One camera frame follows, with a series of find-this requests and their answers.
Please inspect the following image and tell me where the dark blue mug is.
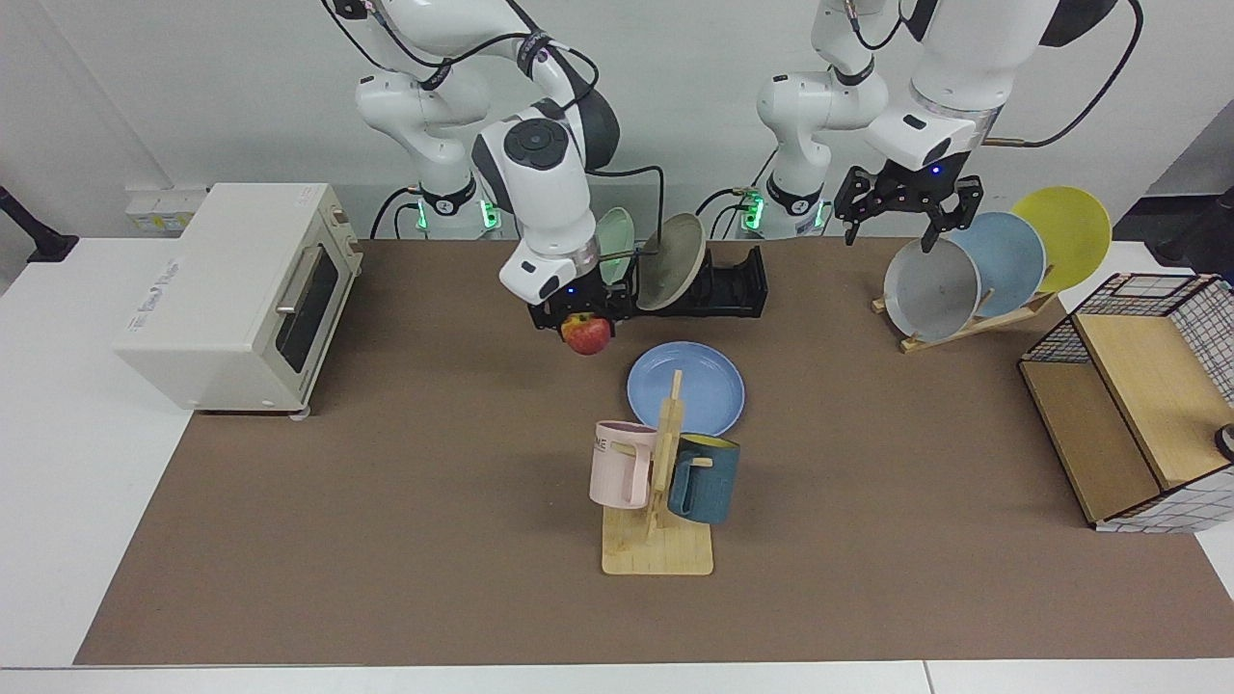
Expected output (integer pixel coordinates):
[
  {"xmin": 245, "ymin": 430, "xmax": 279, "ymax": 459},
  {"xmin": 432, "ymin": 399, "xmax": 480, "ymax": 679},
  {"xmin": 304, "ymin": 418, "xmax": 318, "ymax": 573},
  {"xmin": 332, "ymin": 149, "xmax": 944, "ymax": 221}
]
[{"xmin": 667, "ymin": 434, "xmax": 741, "ymax": 526}]

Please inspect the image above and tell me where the white wall socket box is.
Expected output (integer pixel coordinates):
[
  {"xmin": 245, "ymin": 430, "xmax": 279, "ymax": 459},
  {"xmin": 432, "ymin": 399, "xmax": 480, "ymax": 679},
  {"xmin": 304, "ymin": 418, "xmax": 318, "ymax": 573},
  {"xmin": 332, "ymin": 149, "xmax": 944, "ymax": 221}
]
[{"xmin": 125, "ymin": 188, "xmax": 209, "ymax": 236}]

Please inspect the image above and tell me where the black base cable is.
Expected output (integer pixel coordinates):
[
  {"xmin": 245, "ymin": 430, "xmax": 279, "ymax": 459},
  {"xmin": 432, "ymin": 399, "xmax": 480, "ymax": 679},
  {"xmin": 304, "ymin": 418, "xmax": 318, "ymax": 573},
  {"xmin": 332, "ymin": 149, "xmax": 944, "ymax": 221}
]
[
  {"xmin": 694, "ymin": 145, "xmax": 784, "ymax": 240},
  {"xmin": 369, "ymin": 185, "xmax": 425, "ymax": 240}
]

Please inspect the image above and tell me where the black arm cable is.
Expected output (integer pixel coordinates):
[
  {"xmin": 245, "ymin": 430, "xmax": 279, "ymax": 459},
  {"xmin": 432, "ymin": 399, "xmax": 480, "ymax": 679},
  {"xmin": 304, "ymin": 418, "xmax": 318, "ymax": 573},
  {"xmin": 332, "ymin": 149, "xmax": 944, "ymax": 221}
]
[
  {"xmin": 583, "ymin": 164, "xmax": 668, "ymax": 261},
  {"xmin": 983, "ymin": 0, "xmax": 1145, "ymax": 148}
]

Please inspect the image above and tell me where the pink mug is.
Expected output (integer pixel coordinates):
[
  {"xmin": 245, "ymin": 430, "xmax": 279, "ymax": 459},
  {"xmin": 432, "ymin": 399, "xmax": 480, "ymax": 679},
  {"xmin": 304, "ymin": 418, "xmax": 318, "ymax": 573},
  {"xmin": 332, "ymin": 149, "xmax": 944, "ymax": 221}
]
[{"xmin": 589, "ymin": 420, "xmax": 659, "ymax": 510}]

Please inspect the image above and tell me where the pale toaster oven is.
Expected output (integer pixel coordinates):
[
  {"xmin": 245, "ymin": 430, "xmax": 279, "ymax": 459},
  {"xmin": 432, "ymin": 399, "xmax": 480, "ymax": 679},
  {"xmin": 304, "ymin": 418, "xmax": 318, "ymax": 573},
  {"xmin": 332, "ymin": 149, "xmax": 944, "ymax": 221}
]
[{"xmin": 113, "ymin": 183, "xmax": 364, "ymax": 418}]

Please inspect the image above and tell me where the brown table cloth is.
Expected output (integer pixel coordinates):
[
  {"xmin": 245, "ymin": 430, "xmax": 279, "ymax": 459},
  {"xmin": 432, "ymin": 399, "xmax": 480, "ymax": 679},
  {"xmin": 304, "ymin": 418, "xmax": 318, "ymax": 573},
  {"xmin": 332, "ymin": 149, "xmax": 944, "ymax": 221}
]
[{"xmin": 74, "ymin": 238, "xmax": 1234, "ymax": 666}]

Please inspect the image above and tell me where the dark bulky object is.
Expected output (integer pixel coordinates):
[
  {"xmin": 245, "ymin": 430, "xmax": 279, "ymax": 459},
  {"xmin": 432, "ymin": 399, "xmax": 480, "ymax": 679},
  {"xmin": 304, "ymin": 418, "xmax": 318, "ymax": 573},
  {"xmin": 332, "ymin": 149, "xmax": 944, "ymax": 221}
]
[{"xmin": 1152, "ymin": 183, "xmax": 1234, "ymax": 280}]

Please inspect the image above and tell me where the yellow plate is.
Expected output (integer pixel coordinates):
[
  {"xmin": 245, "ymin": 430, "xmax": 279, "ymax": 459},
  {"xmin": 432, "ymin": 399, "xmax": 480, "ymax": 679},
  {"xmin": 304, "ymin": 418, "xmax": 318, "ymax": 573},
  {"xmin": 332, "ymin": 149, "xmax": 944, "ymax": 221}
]
[{"xmin": 1010, "ymin": 186, "xmax": 1113, "ymax": 294}]

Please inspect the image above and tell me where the black dish rack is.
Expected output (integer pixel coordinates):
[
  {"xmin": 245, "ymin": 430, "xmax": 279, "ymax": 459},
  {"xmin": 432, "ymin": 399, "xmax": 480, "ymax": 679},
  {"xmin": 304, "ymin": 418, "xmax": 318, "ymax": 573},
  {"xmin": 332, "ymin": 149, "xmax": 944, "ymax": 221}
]
[{"xmin": 617, "ymin": 246, "xmax": 769, "ymax": 320}]

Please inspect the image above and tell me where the wooden cup stand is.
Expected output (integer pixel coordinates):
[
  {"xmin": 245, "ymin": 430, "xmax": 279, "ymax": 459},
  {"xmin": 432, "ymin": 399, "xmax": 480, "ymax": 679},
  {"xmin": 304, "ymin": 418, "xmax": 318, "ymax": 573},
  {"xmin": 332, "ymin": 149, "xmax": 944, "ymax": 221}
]
[{"xmin": 602, "ymin": 370, "xmax": 715, "ymax": 577}]

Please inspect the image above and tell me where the wooden plate rack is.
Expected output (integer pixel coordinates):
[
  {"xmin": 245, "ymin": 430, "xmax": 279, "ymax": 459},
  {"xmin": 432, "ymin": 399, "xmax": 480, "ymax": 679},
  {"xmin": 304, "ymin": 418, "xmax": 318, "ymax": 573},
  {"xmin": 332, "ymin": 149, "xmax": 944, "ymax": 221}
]
[{"xmin": 871, "ymin": 289, "xmax": 1059, "ymax": 355}]

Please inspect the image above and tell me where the pale green plate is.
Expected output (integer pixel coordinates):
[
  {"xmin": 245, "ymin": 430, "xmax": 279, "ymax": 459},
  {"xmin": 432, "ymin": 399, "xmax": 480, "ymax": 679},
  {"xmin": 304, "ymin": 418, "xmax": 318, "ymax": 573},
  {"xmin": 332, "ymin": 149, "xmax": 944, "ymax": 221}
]
[{"xmin": 595, "ymin": 207, "xmax": 637, "ymax": 282}]

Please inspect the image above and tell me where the red yellow apple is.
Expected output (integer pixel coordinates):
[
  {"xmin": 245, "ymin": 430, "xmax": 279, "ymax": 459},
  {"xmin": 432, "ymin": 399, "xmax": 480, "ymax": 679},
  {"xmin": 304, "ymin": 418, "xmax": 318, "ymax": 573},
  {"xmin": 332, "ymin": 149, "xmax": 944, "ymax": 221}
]
[{"xmin": 562, "ymin": 311, "xmax": 614, "ymax": 357}]

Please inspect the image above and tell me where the black stand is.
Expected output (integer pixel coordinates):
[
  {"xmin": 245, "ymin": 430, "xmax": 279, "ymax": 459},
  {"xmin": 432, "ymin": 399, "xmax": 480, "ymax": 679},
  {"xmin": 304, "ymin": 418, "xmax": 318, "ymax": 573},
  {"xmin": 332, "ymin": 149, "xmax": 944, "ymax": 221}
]
[{"xmin": 0, "ymin": 183, "xmax": 80, "ymax": 263}]

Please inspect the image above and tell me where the wire basket with wooden floor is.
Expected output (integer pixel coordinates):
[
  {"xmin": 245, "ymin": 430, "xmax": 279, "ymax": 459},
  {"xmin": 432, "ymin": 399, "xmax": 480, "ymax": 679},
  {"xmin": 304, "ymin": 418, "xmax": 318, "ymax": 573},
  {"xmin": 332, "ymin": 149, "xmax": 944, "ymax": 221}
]
[{"xmin": 1019, "ymin": 273, "xmax": 1234, "ymax": 534}]

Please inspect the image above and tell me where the light blue plate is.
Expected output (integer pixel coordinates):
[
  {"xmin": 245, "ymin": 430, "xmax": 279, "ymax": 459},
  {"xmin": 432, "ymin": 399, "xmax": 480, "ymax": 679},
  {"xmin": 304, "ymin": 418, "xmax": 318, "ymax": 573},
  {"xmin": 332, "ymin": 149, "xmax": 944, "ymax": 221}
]
[{"xmin": 950, "ymin": 212, "xmax": 1047, "ymax": 319}]

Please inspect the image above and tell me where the beige grey plate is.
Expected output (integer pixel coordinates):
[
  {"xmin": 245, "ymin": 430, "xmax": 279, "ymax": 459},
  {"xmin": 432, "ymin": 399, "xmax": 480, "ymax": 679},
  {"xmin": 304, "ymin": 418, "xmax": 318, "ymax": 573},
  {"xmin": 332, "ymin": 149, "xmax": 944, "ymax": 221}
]
[{"xmin": 636, "ymin": 213, "xmax": 708, "ymax": 311}]

